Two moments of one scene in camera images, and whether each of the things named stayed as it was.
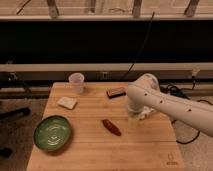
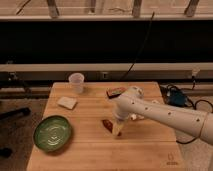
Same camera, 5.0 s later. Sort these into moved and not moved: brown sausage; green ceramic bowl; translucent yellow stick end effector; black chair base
Moved: translucent yellow stick end effector
Not moved: green ceramic bowl; black chair base; brown sausage
